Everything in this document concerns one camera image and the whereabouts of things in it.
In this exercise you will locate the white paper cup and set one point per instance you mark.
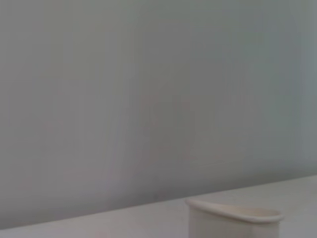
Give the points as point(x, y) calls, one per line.
point(232, 224)

